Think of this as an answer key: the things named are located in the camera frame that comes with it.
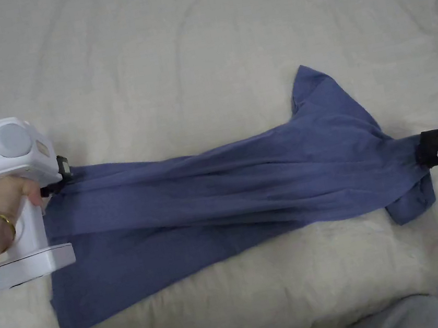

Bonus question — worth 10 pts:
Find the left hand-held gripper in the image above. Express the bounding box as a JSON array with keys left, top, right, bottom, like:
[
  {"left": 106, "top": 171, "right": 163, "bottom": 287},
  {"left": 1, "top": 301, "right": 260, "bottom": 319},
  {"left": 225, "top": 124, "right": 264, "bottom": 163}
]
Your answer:
[{"left": 0, "top": 108, "right": 92, "bottom": 292}]

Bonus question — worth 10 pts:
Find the dark blue shirt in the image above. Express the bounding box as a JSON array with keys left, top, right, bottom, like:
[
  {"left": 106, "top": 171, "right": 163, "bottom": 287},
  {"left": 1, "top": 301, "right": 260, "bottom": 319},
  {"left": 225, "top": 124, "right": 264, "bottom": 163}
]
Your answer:
[{"left": 17, "top": 45, "right": 438, "bottom": 328}]

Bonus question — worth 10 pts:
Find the person's left hand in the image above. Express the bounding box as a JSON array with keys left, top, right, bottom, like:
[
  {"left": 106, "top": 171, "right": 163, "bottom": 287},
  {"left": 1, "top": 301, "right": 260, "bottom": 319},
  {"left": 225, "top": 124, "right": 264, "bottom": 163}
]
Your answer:
[{"left": 0, "top": 170, "right": 52, "bottom": 255}]

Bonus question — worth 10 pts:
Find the bed with beige sheet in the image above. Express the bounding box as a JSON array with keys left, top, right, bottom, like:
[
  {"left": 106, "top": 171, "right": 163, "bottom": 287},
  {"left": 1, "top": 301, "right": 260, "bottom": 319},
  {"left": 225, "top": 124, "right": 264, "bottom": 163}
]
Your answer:
[{"left": 0, "top": 0, "right": 438, "bottom": 328}]

